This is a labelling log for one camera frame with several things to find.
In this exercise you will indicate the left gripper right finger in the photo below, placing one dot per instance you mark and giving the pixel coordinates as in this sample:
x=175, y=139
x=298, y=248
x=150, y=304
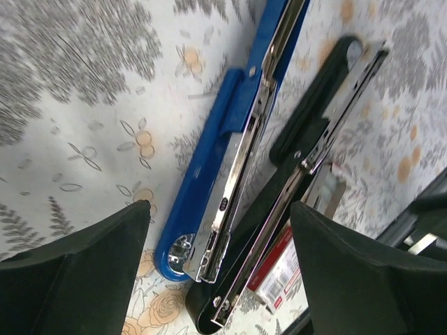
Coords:
x=357, y=285

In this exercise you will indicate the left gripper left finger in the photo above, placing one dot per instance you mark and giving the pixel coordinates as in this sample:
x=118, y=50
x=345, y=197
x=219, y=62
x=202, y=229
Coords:
x=79, y=284

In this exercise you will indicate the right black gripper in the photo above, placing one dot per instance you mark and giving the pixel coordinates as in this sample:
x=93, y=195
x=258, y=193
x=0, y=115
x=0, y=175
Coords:
x=421, y=228

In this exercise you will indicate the red white staple box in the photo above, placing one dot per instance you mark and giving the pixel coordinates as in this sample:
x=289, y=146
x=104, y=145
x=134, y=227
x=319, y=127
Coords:
x=278, y=274

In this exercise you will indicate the metal staple strip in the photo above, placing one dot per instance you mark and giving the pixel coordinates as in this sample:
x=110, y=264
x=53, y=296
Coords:
x=326, y=191

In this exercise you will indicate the blue stapler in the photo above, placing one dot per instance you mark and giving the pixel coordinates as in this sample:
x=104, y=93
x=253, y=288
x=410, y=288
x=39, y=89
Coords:
x=197, y=233

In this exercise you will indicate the black stapler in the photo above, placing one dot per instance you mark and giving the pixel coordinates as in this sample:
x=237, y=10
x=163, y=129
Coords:
x=298, y=152

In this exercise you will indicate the floral tablecloth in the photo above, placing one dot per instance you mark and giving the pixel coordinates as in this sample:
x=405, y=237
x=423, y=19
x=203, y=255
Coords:
x=103, y=102

